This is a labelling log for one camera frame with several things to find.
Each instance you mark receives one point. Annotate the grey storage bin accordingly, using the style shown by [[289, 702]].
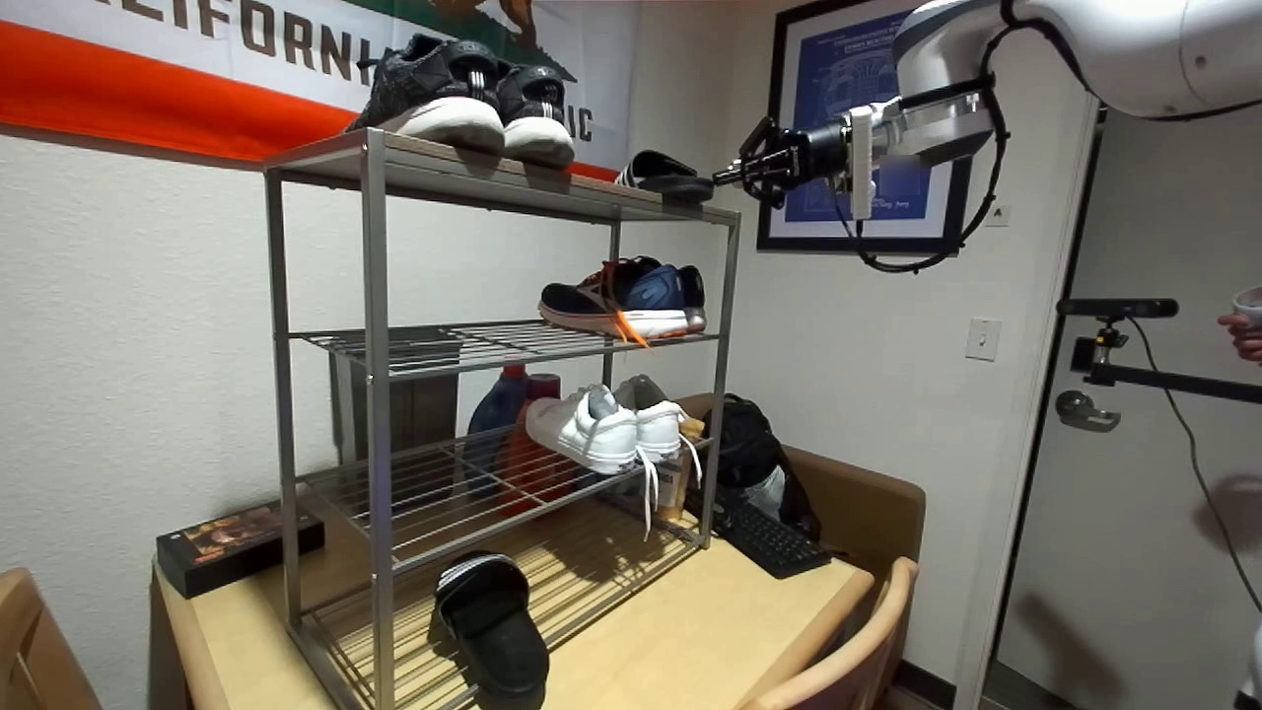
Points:
[[422, 388]]

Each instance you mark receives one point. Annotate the white sneaker front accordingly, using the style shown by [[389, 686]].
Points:
[[591, 430]]

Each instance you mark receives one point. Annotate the black bag with straps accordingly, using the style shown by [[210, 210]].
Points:
[[755, 461]]

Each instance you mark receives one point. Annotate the white sneaker rear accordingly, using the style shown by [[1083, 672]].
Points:
[[659, 419]]

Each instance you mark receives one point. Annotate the white light switch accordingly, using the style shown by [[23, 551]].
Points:
[[984, 340]]

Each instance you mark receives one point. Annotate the California Republic flag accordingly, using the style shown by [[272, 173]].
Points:
[[247, 80]]

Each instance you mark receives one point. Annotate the black left slide sandal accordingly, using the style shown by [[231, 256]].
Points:
[[482, 607]]

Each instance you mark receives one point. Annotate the black computer keyboard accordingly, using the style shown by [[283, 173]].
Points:
[[765, 543]]

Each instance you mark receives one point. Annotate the light wooden chair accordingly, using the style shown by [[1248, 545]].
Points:
[[855, 672]]

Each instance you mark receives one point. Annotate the grey metal shoe rack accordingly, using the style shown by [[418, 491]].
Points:
[[406, 509]]

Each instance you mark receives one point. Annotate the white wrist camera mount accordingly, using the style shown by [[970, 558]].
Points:
[[861, 188]]

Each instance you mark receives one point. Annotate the dark patterned flat box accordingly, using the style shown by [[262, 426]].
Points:
[[223, 551]]

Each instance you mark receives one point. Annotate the orange detergent bottle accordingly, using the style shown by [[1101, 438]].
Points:
[[519, 426]]

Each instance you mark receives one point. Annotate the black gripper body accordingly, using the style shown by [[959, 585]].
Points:
[[774, 159]]

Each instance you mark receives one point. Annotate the silver door lever handle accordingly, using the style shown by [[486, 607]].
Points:
[[1072, 409]]

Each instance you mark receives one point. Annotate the black striped slide sandal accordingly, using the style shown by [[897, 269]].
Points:
[[667, 177]]

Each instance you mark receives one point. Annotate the black sneaker white sole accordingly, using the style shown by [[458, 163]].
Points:
[[433, 89]]

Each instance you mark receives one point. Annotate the navy blue sneaker front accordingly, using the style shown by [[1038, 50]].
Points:
[[629, 296]]

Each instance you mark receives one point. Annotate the framed blue poster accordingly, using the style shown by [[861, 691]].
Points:
[[832, 56]]

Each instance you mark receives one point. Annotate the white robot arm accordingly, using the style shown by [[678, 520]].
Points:
[[1146, 61]]

